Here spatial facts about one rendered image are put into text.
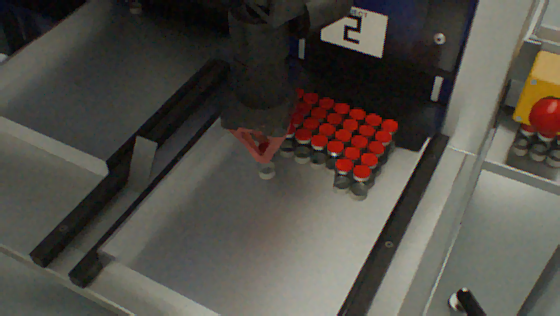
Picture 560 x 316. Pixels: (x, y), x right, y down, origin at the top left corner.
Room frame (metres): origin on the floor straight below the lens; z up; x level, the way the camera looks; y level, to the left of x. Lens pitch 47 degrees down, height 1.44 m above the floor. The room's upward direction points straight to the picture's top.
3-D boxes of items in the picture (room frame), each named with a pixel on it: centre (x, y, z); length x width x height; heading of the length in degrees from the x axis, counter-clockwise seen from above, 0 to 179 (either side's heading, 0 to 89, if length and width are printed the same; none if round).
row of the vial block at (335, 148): (0.52, -0.04, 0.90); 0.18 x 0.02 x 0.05; 61
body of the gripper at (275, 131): (0.48, 0.02, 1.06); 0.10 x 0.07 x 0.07; 166
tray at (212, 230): (0.45, 0.00, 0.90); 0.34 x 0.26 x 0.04; 151
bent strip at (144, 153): (0.45, 0.20, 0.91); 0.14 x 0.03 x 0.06; 152
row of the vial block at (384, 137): (0.56, -0.06, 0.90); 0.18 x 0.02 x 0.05; 61
